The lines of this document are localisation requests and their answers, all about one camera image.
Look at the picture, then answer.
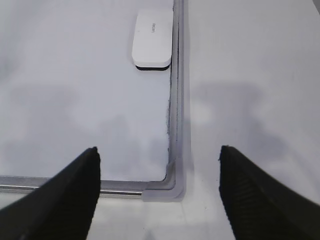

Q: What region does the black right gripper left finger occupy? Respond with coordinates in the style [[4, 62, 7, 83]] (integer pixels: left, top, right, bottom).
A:
[[0, 147, 101, 240]]

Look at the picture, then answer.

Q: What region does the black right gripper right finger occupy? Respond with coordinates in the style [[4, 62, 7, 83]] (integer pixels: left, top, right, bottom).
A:
[[219, 145, 320, 240]]

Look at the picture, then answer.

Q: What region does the white rectangular board eraser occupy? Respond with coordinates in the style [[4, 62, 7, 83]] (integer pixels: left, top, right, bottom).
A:
[[131, 8, 174, 71]]

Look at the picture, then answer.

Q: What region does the white board with aluminium frame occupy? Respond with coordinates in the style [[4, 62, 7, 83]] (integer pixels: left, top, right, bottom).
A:
[[0, 0, 185, 202]]

